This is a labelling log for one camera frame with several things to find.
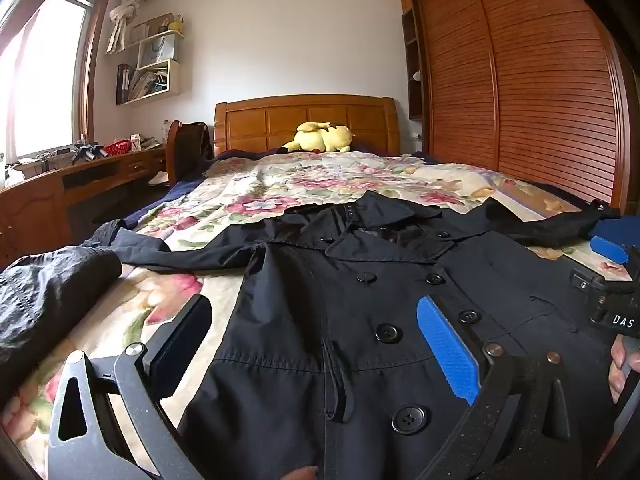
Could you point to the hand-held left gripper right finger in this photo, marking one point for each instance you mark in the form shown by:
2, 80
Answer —
447, 350

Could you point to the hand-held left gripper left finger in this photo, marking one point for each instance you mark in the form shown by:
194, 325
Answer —
180, 347

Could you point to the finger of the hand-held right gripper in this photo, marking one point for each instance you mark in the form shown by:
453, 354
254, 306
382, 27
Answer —
586, 280
607, 251

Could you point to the black trench coat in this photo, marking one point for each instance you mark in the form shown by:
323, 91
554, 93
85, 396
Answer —
300, 310

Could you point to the person's right hand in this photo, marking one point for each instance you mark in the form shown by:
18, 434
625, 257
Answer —
620, 360

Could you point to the person's left hand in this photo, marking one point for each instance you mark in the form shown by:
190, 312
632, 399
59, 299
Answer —
300, 474

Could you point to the blue cloth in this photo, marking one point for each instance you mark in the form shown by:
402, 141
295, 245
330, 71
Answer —
607, 229

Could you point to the navy bed sheet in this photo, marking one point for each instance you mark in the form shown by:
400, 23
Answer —
165, 200

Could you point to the black shiny jacket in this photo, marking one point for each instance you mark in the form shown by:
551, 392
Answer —
45, 285

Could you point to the white paper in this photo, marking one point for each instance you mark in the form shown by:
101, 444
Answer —
160, 179

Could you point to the wooden louvred wardrobe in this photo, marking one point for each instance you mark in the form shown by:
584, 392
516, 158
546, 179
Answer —
540, 85

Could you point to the floral blanket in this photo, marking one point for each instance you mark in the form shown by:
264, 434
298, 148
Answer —
260, 180

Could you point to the wooden chair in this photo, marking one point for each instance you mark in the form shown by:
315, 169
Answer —
171, 150

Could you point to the black bag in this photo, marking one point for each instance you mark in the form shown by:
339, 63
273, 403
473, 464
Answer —
195, 145

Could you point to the wooden desk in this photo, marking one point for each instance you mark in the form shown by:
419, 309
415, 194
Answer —
30, 210

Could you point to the white carton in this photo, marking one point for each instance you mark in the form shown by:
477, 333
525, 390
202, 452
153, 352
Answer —
135, 144

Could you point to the red basket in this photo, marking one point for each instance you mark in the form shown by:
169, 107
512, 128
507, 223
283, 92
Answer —
117, 148

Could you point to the black gadget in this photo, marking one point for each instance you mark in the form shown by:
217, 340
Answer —
87, 152

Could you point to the white plastic bag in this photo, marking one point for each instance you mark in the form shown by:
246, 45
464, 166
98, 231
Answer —
14, 176

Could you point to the wooden bed headboard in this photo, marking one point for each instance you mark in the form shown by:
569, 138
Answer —
270, 120

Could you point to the yellow plush toy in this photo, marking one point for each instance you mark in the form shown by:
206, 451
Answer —
320, 137

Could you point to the row of books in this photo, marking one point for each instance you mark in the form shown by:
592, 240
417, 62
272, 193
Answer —
137, 85

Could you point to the dark open side shelf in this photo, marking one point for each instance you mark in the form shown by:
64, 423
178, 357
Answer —
412, 50

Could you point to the white shopping bag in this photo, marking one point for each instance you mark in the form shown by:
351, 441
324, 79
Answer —
157, 51

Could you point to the window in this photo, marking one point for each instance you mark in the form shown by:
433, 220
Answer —
45, 75

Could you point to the cardboard box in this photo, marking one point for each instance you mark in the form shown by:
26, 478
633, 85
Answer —
147, 30

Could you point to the small yellow-green container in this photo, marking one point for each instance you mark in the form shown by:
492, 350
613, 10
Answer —
176, 24

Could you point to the tied beige curtain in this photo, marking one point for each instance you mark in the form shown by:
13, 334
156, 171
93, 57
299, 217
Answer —
125, 15

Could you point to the white wall shelf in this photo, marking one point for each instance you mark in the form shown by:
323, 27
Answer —
175, 77

